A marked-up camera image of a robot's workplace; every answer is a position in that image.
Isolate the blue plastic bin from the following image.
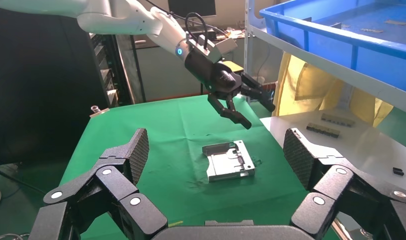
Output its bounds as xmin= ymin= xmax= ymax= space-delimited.
xmin=258 ymin=0 xmax=406 ymax=96

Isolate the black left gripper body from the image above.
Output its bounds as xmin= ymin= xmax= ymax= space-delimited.
xmin=184 ymin=50 xmax=243 ymax=100

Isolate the white metal shelf rack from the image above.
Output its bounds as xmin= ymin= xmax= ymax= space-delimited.
xmin=243 ymin=0 xmax=406 ymax=240

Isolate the dark storage rack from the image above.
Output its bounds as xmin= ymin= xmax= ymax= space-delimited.
xmin=88 ymin=33 xmax=138 ymax=107

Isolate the stamped sheet metal plate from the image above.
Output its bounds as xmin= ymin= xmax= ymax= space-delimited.
xmin=201 ymin=139 xmax=257 ymax=183

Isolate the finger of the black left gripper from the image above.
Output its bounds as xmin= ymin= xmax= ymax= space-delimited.
xmin=207 ymin=93 xmax=253 ymax=131
xmin=240 ymin=72 xmax=277 ymax=113

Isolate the small ribbed metal strip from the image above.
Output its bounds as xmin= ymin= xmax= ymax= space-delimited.
xmin=305 ymin=122 xmax=342 ymax=139
xmin=320 ymin=112 xmax=357 ymax=129

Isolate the black partition panel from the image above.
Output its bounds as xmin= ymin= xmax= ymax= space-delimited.
xmin=0 ymin=6 xmax=109 ymax=165

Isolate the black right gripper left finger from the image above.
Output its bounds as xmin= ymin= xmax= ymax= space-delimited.
xmin=28 ymin=128 xmax=169 ymax=240

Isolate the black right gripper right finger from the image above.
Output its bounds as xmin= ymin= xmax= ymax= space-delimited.
xmin=283 ymin=127 xmax=406 ymax=240

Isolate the green table cloth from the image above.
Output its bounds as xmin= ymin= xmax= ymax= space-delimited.
xmin=58 ymin=93 xmax=341 ymax=240

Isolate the black monitor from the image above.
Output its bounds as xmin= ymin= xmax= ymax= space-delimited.
xmin=167 ymin=0 xmax=217 ymax=18

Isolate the black floor cable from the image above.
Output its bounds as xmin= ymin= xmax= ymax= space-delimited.
xmin=0 ymin=163 xmax=47 ymax=196

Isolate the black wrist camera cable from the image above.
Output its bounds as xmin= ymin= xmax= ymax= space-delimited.
xmin=184 ymin=12 xmax=210 ymax=51

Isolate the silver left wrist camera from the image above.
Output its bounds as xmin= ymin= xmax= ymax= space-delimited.
xmin=186 ymin=34 xmax=239 ymax=64

